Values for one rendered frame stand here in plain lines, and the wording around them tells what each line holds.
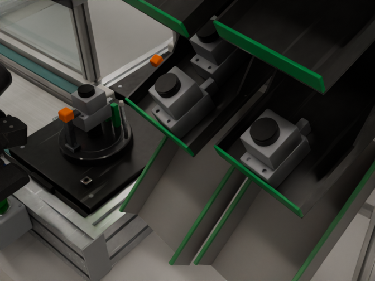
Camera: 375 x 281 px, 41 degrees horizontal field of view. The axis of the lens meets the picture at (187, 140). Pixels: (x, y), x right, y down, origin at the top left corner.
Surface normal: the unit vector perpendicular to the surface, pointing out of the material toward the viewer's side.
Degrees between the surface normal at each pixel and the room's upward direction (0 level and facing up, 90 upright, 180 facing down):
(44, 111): 0
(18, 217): 90
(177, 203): 45
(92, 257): 90
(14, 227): 90
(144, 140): 0
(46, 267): 0
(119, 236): 90
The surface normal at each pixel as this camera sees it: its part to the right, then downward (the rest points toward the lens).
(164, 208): -0.58, -0.22
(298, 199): -0.36, -0.50
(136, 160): -0.04, -0.75
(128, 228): 0.75, 0.41
